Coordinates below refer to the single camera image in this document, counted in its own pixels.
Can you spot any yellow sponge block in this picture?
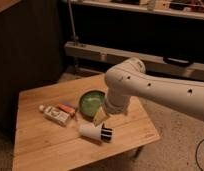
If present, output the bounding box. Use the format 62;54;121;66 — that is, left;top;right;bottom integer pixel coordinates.
93;107;109;126

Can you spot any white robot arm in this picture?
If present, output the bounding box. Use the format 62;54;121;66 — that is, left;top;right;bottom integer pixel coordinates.
104;58;204;121

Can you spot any green bowl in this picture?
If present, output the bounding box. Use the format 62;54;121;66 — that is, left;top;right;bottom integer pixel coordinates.
79;90;105;118

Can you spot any orange small box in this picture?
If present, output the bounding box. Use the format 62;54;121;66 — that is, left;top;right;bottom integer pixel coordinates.
57;104;76;117

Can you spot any white paper cup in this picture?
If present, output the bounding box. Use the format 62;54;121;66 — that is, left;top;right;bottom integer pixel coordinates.
79;123;102;141

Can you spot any white tube with label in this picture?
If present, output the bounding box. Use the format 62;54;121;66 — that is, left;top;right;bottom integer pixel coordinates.
39;105;70;126

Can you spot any metal vertical pole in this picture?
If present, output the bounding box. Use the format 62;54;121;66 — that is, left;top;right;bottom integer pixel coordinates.
68;0;78;46

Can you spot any wooden table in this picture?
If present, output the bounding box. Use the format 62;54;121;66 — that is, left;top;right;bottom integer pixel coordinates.
13;75;160;171

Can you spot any long metal case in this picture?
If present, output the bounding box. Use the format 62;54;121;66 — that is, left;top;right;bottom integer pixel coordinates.
64;41;204;81

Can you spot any upper wooden shelf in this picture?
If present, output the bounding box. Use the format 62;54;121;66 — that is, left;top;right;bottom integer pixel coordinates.
71;0;204;20

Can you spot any black cable on floor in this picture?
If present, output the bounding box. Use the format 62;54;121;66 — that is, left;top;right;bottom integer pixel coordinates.
195;138;204;171

